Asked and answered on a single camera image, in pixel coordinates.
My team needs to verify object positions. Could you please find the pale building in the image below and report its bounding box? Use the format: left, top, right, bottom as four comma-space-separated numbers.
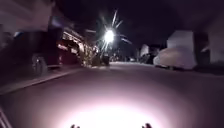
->
166, 29, 196, 51

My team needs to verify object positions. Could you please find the pale concrete kerb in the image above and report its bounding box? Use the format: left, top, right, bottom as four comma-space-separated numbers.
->
0, 67, 86, 96

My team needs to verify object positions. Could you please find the street lamp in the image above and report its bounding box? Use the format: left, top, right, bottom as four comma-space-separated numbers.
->
96, 9, 124, 64

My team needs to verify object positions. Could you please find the dark asphalt road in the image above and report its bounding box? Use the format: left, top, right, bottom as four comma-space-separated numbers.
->
0, 61, 224, 128

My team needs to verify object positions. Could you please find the dark red vehicle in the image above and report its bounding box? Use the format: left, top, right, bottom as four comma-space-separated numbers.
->
0, 24, 86, 77

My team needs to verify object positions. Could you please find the covered vehicle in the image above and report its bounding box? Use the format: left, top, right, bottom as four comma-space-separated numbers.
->
152, 45, 198, 71

